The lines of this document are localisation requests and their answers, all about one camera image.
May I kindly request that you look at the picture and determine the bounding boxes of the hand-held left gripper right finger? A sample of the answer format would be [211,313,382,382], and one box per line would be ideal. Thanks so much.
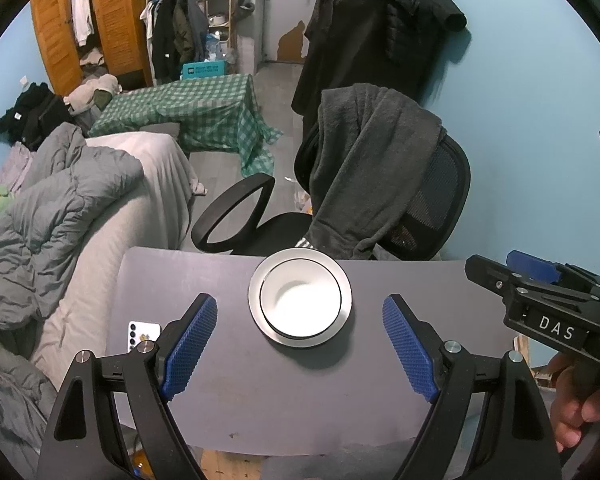
[382,294,563,480]

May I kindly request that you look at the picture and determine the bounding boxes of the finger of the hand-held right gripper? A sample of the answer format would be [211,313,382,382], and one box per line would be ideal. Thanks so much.
[506,250,600,297]
[465,255,529,307]

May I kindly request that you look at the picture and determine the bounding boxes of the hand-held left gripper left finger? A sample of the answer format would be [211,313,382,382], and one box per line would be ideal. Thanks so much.
[36,294,218,480]

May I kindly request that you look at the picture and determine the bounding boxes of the white plate dark rim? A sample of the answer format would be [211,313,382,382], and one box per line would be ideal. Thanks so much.
[248,249,354,350]

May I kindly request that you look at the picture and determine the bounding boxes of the white bowl dark rim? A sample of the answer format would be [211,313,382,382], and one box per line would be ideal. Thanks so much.
[259,258,343,339]

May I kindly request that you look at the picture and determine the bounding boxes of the wooden slat bundle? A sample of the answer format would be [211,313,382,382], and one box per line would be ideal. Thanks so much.
[512,335,531,366]

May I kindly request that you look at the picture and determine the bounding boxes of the white smartphone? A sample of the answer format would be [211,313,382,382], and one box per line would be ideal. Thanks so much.
[125,320,161,356]

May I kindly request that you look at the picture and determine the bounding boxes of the black office chair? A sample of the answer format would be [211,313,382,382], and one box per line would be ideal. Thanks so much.
[191,135,472,262]

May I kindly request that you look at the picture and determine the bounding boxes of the light grey bed sheet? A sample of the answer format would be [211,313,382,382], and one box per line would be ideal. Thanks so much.
[30,131,208,376]

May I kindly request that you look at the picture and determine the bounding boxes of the dark grey fleece robe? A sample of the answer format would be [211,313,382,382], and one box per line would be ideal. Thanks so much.
[300,83,448,261]

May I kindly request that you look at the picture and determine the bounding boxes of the grey quilt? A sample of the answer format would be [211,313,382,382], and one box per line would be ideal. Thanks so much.
[0,122,146,461]

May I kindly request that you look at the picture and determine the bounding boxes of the green checkered tablecloth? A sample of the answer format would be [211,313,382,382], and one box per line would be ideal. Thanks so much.
[87,73,283,177]

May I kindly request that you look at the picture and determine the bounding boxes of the black hanging coats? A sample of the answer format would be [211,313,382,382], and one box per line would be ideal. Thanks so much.
[291,0,468,116]

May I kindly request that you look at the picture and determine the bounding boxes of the beige clothes pile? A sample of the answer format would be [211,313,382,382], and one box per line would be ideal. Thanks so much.
[62,74,121,116]

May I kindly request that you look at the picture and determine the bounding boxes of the blue storage box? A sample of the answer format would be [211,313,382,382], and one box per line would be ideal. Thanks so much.
[181,60,228,81]

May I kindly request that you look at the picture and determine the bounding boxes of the black clothes pile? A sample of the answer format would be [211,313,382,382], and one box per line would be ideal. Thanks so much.
[0,82,76,151]

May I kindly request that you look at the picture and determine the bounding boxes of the dark hanging clothes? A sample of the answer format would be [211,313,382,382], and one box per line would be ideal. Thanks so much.
[140,0,208,83]

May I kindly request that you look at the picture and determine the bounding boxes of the grey door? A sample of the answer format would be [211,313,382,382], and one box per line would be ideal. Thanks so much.
[254,0,326,63]

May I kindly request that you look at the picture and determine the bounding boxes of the orange wooden wardrobe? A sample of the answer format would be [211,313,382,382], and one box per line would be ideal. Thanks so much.
[30,0,153,96]

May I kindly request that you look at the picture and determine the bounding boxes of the white hanging shirt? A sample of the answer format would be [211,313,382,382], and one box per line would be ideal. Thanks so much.
[70,0,93,48]

